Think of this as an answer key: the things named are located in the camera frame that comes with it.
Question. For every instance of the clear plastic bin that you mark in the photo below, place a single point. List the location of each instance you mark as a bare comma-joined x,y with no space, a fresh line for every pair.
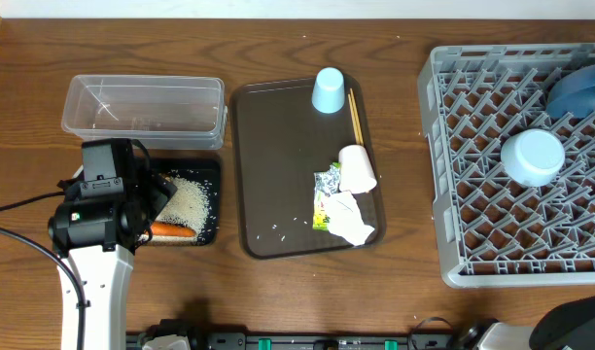
162,112

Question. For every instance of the foil snack wrapper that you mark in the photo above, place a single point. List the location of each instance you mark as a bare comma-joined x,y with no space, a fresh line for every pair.
328,182

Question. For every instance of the brown serving tray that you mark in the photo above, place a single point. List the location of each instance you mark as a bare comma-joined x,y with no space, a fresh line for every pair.
280,141

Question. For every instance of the white napkin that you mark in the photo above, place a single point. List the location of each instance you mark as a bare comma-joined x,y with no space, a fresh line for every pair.
345,219

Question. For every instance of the black plastic tray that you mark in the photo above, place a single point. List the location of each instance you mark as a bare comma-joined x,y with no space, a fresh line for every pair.
210,204

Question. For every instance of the spilled rice grains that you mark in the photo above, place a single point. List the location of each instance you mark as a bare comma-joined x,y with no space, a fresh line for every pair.
190,204

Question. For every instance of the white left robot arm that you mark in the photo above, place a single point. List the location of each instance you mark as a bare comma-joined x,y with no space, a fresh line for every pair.
94,281

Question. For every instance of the light blue small bowl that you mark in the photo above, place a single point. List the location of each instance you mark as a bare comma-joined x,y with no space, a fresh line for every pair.
533,157

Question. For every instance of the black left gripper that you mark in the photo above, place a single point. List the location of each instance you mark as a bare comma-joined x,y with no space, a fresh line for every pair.
158,189

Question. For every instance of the pink cup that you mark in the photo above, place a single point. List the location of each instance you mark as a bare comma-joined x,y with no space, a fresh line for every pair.
356,173

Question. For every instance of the orange carrot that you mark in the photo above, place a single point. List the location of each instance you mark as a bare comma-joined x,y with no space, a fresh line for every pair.
168,230

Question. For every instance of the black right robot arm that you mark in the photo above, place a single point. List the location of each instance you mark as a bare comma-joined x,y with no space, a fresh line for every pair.
567,326

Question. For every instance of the dark blue bowl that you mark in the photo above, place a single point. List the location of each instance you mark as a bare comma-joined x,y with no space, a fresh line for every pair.
573,94

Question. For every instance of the yellow green wrapper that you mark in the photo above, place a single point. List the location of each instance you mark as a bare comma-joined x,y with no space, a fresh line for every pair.
320,218

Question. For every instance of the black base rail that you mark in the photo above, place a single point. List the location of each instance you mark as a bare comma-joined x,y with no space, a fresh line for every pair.
234,338

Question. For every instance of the grey dishwasher rack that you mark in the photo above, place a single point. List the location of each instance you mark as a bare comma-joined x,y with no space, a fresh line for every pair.
491,231

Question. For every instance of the light blue cup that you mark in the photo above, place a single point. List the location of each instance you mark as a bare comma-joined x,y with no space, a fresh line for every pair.
328,91

